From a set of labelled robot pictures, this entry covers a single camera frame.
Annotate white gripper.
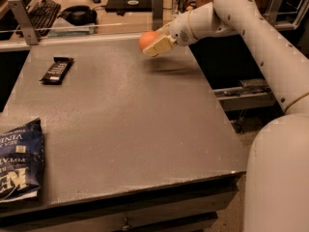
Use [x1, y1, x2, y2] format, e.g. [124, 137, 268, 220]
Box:
[142, 13, 197, 57]

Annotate orange fruit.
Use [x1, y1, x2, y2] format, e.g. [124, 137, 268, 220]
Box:
[139, 31, 159, 50]

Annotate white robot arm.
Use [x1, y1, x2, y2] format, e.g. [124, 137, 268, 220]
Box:
[139, 0, 309, 232]

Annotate black rxbar chocolate bar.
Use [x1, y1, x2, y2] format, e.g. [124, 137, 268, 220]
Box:
[41, 57, 73, 85]

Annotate metal can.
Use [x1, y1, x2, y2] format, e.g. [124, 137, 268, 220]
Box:
[172, 0, 188, 16]

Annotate black laptop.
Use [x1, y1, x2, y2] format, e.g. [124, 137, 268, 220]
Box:
[105, 0, 152, 12]

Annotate black headphones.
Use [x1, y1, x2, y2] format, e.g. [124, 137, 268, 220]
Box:
[60, 5, 97, 26]

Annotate black keyboard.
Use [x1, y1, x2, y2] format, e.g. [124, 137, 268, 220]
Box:
[28, 0, 61, 37]

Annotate blue chip bag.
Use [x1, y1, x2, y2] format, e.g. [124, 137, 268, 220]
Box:
[0, 119, 44, 203]

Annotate middle metal bracket post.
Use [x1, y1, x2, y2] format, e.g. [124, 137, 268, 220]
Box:
[152, 0, 163, 31]

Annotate metal bracket post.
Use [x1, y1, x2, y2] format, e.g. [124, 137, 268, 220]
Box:
[8, 0, 40, 45]
[264, 0, 283, 25]
[152, 0, 163, 31]

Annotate metal rail shelf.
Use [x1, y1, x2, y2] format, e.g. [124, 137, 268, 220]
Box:
[213, 78, 276, 111]

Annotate right metal bracket post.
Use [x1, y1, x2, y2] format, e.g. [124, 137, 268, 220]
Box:
[264, 0, 283, 25]

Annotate left metal bracket post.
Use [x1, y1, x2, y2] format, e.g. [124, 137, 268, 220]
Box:
[8, 0, 40, 45]

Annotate grey drawer with handle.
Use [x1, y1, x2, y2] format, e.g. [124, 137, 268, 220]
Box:
[0, 185, 238, 232]

